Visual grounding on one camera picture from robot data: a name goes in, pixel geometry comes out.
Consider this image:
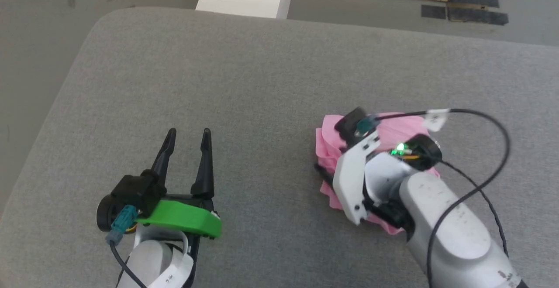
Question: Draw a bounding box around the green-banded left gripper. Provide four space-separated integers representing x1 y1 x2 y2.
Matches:
137 128 222 239

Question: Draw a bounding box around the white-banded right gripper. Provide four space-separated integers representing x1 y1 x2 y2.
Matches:
314 130 411 233

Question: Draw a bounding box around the pink garment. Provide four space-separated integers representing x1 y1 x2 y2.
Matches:
314 113 442 235

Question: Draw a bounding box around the large black floor tape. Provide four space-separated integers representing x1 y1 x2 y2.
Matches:
446 0 509 26

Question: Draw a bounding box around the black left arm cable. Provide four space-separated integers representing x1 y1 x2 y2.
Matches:
106 205 147 288

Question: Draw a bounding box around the white cable label tag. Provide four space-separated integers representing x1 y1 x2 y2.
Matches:
146 253 195 288
424 108 450 132

